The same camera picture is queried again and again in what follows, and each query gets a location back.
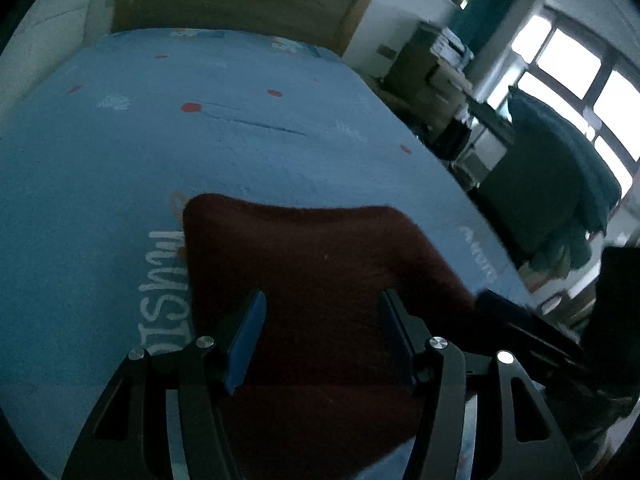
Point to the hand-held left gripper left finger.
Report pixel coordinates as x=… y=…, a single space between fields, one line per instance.
x=245 y=345

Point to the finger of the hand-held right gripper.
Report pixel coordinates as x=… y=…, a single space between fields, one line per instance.
x=530 y=325

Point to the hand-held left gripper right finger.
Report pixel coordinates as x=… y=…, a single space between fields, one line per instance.
x=397 y=345

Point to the dark red knit sweater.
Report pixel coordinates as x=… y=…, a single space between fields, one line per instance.
x=320 y=280

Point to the teal fluffy blanket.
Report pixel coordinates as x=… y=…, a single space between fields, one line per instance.
x=560 y=180

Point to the blue patterned bed sheet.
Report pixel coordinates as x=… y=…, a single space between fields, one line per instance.
x=200 y=125

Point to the window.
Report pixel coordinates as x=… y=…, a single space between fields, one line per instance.
x=575 y=65

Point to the wooden bedside cabinet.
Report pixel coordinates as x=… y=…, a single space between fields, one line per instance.
x=430 y=75

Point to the wooden headboard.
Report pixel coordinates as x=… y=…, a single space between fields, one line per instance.
x=235 y=0

